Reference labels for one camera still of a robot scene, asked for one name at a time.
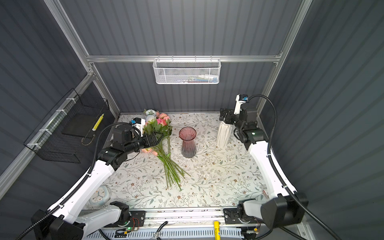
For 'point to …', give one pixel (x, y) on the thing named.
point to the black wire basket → (60, 136)
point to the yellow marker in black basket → (95, 126)
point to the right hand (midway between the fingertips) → (230, 110)
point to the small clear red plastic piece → (265, 193)
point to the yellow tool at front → (217, 226)
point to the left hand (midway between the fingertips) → (158, 135)
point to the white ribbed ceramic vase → (224, 134)
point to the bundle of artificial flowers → (159, 122)
